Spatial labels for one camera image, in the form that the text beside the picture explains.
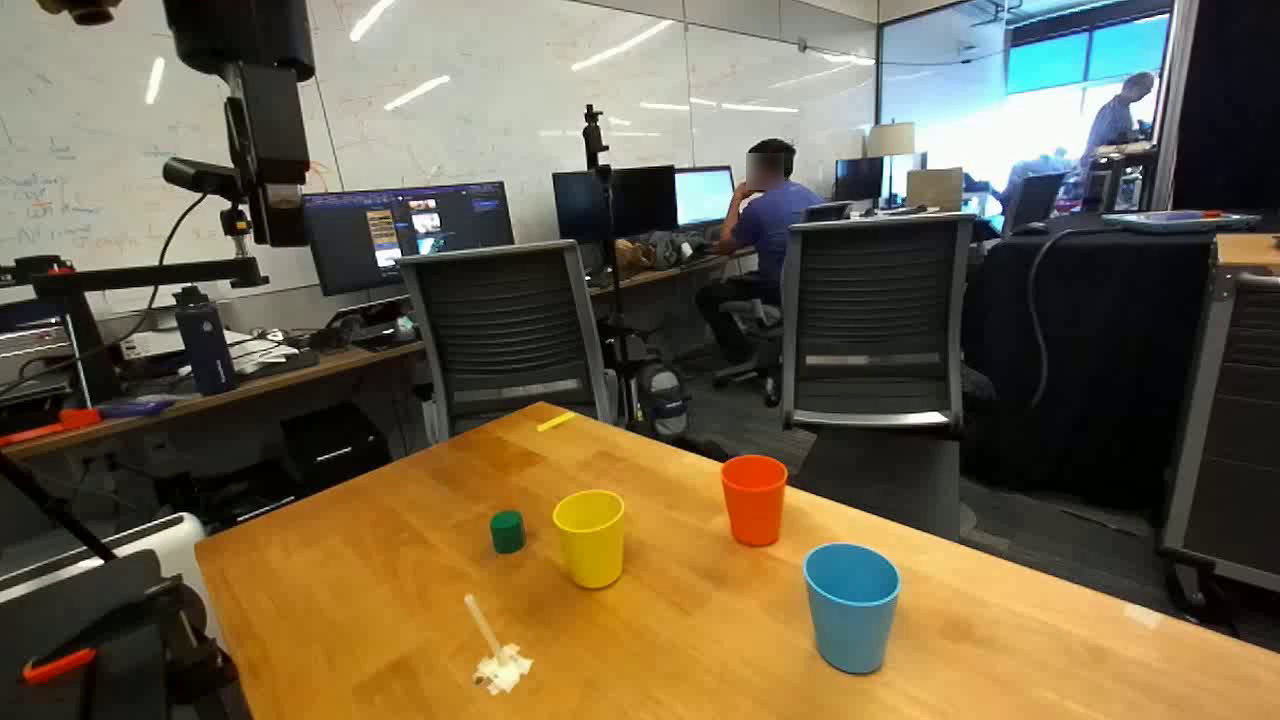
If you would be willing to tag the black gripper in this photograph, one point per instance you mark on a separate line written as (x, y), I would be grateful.
(240, 35)

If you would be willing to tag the yellow plastic cup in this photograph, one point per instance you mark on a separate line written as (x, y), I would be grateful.
(591, 546)

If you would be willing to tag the orange plastic cup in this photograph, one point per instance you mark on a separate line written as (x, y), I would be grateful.
(754, 506)

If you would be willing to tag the blue plastic cup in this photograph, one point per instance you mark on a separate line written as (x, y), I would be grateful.
(853, 624)

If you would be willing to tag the black boom stand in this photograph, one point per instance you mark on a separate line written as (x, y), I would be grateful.
(133, 273)

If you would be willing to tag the dark blue water bottle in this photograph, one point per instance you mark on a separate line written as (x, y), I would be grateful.
(205, 344)

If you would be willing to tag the wide desktop monitor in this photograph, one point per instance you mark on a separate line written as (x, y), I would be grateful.
(453, 224)

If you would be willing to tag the white crumpled paper pile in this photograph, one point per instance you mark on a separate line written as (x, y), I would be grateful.
(262, 352)

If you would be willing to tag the wooden office desk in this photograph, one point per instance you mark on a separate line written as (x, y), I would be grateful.
(267, 384)

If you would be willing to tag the grey mesh office chair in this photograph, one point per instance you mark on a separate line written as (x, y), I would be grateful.
(503, 334)
(874, 323)

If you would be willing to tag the black box under desk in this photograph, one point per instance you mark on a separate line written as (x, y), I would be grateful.
(335, 445)

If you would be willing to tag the black tripod stand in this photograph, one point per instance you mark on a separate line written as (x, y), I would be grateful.
(595, 133)

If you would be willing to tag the orange tool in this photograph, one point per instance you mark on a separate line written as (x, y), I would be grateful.
(53, 427)

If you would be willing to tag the dark desktop monitor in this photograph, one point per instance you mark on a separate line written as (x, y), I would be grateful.
(641, 203)

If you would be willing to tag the yellow tape strip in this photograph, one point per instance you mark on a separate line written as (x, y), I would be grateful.
(553, 420)

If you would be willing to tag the brown bag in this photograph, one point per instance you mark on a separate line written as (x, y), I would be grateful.
(655, 248)

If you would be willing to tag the white appliance box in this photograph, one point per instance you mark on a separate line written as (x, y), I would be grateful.
(147, 540)

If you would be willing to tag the black diagonal rod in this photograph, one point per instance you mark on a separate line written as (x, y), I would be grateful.
(62, 506)

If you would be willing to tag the small desktop monitor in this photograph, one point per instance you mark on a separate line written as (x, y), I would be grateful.
(704, 199)

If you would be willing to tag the green cylinder block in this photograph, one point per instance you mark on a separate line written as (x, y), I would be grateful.
(504, 534)

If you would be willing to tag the grey backpack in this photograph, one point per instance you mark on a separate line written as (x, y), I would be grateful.
(661, 403)

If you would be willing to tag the person in purple shirt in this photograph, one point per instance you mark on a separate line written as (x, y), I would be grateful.
(774, 223)

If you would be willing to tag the black bag orange clip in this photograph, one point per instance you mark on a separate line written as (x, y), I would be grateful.
(121, 642)

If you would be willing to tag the clear plastic stick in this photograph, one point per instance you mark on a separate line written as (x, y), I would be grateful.
(481, 621)

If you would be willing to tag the white tape patch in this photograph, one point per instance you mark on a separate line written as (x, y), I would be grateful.
(503, 669)

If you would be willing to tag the table lamp white shade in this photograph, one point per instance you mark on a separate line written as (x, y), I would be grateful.
(891, 143)

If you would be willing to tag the small cardboard box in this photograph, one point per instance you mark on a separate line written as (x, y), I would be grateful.
(935, 191)

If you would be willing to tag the dark laptop screen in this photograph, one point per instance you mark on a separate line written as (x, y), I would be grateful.
(1039, 203)

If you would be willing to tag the person in dark top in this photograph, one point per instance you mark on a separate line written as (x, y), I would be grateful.
(1112, 125)

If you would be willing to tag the black cloth covered table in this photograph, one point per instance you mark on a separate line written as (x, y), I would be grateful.
(1104, 375)

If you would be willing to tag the black curtain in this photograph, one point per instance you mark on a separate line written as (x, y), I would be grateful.
(1232, 94)

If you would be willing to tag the grey drawer cabinet wooden top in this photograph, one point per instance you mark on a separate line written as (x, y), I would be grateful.
(1232, 427)

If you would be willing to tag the black external camera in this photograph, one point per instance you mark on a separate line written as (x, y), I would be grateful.
(192, 178)

